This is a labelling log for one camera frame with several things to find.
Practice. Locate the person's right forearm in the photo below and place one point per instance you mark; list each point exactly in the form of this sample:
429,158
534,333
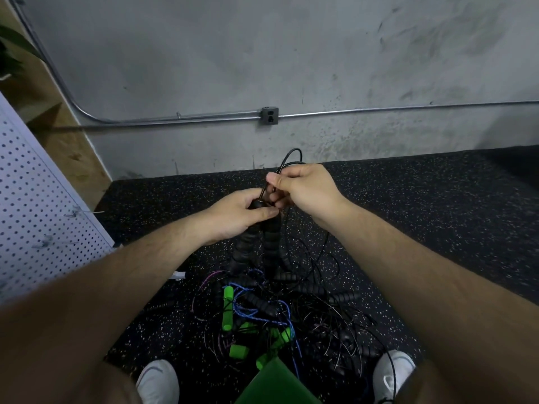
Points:
446,290

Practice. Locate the person's left hand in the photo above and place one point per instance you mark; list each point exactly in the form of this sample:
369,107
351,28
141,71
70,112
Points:
236,216

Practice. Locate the white shoe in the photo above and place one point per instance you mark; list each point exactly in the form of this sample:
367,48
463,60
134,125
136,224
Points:
394,374
158,383

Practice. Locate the white left shoe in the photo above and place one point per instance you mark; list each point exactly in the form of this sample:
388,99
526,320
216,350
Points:
158,383

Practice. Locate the green potted plant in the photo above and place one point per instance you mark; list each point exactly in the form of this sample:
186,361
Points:
13,50

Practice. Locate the white pegboard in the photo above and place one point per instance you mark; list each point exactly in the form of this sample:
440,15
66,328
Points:
38,206

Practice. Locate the metal conduit pipe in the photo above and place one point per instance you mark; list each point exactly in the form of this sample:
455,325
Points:
168,120

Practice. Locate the grey electrical junction box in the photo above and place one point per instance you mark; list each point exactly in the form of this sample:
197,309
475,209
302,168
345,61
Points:
269,116

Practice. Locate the person's right hand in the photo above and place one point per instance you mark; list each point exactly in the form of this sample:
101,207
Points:
307,191

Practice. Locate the white pegboard stand foot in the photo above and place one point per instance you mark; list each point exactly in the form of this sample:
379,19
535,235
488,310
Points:
178,274

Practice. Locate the person's left forearm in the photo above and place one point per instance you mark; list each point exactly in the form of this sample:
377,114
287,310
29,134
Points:
101,307

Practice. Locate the white right shoe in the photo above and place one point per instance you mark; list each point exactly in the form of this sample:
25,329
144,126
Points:
394,374

